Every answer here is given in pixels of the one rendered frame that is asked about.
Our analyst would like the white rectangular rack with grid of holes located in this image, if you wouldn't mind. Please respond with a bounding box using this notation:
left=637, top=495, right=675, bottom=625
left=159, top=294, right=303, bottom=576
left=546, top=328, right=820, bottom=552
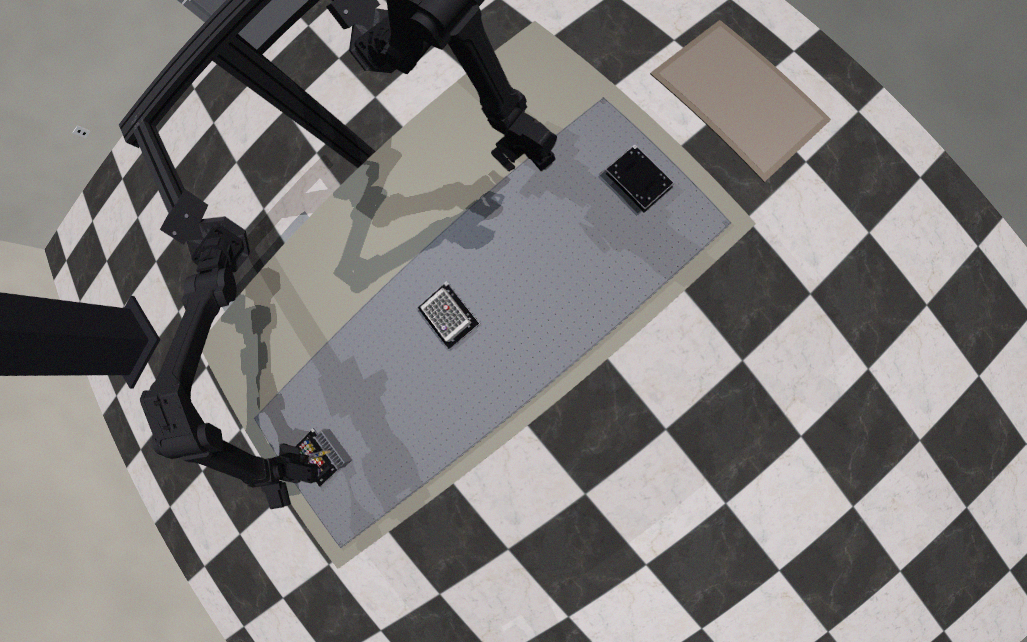
left=421, top=288, right=471, bottom=342

